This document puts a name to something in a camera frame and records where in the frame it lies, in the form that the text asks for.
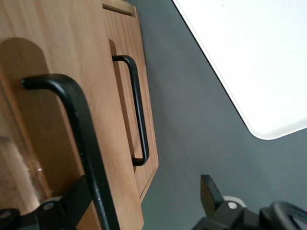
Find white plastic tray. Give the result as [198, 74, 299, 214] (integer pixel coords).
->
[171, 0, 307, 141]

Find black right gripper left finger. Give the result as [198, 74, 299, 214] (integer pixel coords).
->
[0, 176, 95, 230]

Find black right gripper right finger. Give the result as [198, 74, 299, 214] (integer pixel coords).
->
[191, 174, 264, 230]

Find black metal drawer handle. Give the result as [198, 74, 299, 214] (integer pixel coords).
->
[21, 73, 120, 230]
[112, 55, 150, 166]

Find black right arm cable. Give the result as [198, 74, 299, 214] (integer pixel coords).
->
[260, 200, 307, 230]

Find wooden drawer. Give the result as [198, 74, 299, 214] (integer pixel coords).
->
[0, 0, 144, 230]
[102, 2, 159, 202]

